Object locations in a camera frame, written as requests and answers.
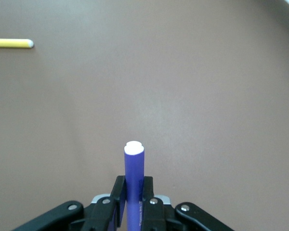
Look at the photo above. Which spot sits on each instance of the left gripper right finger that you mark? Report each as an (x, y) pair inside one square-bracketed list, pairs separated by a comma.
[(153, 214)]

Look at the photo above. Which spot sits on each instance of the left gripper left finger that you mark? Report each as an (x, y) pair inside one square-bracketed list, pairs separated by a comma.
[(106, 211)]

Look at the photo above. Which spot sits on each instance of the purple pen with clear cap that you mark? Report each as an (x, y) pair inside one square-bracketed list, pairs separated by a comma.
[(133, 173)]

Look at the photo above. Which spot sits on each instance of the yellow pen with clear cap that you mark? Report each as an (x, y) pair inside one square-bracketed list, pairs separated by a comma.
[(9, 43)]

